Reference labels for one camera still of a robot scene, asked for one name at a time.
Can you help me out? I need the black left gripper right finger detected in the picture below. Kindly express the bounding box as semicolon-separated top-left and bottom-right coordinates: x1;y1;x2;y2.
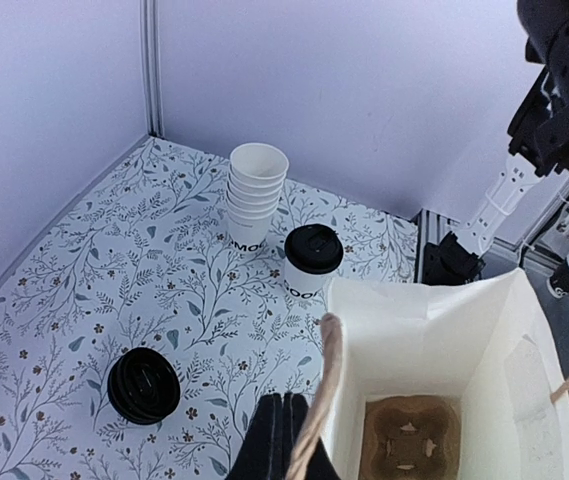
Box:
282;391;345;480

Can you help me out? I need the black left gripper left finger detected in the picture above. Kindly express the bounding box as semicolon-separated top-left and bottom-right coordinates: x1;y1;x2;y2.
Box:
227;394;283;480

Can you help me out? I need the brown cardboard cup carrier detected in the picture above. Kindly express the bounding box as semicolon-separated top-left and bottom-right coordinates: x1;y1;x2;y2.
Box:
358;395;461;480

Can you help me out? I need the cream paper bag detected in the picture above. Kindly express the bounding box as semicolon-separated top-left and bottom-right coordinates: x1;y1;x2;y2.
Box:
288;268;569;480

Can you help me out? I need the black plastic cup lid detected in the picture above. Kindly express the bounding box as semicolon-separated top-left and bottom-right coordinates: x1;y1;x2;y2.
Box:
284;224;344;275

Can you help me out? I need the white paper coffee cup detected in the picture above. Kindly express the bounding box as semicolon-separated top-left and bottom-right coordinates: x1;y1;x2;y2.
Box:
283;259;335;300

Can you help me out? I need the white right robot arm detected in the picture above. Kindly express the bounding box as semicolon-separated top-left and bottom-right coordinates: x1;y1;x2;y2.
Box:
507;1;569;179

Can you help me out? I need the stack of black lids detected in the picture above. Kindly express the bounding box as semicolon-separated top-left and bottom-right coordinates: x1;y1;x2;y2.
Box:
107;347;181;425

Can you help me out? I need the floral patterned table mat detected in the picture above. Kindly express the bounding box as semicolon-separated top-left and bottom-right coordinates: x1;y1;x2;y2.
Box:
0;139;418;479

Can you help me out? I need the stack of white paper cups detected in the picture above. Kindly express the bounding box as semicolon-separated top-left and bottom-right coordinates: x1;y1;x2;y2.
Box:
225;143;290;254

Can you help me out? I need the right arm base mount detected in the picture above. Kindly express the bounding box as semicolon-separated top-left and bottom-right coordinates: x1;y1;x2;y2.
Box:
422;232;485;286

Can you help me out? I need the right aluminium frame post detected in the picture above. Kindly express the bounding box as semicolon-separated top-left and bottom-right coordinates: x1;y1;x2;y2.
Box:
140;0;165;138

